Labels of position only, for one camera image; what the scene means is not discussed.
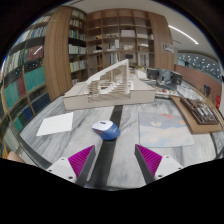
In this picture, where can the glass-front bookcase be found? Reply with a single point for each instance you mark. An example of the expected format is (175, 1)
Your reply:
(23, 80)

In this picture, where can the white wall poster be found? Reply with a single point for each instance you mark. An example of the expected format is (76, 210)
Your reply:
(168, 47)

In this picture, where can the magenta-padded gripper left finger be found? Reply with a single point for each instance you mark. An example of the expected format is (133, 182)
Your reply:
(63, 166)

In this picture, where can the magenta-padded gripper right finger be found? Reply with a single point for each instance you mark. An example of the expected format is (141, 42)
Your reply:
(166, 165)

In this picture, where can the red standing sign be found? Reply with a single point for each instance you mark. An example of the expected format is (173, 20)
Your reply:
(218, 102)

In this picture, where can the flat white architectural model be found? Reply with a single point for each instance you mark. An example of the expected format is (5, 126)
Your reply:
(180, 90)

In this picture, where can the brown model on wooden board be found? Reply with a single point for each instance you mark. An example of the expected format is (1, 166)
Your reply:
(198, 115)

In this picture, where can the white and blue computer mouse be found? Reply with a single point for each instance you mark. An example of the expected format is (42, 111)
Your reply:
(107, 130)

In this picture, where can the white paper sheet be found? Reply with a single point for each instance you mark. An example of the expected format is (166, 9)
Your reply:
(56, 124)

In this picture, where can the dark grey building models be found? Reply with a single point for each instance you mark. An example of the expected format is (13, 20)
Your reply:
(163, 76)

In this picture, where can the wooden display shelf unit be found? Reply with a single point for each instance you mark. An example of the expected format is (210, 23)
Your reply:
(120, 36)

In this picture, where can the large white architectural model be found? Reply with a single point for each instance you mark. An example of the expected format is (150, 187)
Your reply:
(113, 90)

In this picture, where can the pale blue printed mouse pad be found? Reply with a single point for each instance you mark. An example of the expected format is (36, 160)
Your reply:
(163, 131)

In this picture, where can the wooden shelf unit with books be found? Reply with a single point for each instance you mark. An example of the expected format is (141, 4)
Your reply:
(77, 50)

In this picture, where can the group of small ceiling lights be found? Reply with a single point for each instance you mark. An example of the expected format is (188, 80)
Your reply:
(200, 65)

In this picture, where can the long ceiling light strip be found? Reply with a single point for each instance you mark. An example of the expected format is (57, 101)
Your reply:
(182, 33)

